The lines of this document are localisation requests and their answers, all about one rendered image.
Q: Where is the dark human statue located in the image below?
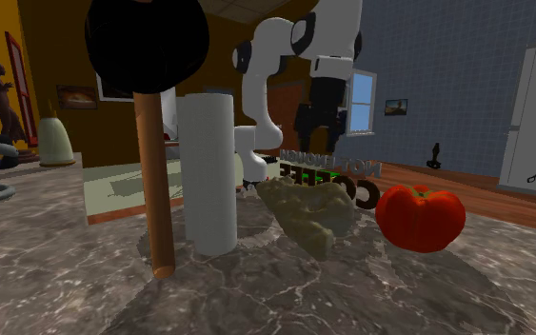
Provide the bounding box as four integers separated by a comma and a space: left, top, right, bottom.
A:
0, 62, 29, 146

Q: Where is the white framed wall picture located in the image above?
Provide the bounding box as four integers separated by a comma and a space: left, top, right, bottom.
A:
95, 72, 135, 103

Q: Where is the dark framed wall picture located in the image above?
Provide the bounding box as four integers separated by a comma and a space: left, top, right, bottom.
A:
55, 84, 99, 111

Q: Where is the white refrigerator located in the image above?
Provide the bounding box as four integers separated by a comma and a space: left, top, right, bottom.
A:
498, 39, 536, 197

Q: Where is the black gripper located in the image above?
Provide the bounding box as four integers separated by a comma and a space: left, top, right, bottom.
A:
293, 76, 349, 155

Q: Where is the red framed door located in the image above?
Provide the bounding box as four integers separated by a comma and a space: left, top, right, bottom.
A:
4, 30, 40, 149

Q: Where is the white paper towel roll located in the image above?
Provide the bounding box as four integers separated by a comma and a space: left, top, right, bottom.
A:
175, 91, 239, 258

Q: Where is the pale green bell-shaped vase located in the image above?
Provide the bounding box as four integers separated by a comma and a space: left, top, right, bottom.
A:
37, 108, 77, 168

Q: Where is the small wall picture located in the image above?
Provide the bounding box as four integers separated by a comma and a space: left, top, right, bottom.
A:
384, 98, 409, 117

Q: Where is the brown door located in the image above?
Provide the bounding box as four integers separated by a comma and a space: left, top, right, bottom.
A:
266, 80, 307, 146

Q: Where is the black plunger with wooden handle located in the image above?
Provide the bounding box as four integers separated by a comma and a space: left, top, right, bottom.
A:
84, 0, 211, 281

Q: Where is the red tomato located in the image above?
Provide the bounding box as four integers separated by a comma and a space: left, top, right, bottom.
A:
374, 184, 467, 254

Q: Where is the small black figure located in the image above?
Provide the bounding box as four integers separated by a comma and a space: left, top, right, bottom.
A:
426, 142, 443, 170

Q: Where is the beige bread chunk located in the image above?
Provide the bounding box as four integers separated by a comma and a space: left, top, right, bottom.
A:
255, 175, 356, 263

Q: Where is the white framed window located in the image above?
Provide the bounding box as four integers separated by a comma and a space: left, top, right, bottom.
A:
344, 68, 379, 138

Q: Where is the grey and black letter sign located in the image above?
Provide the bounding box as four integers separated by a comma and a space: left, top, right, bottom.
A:
278, 148, 384, 211

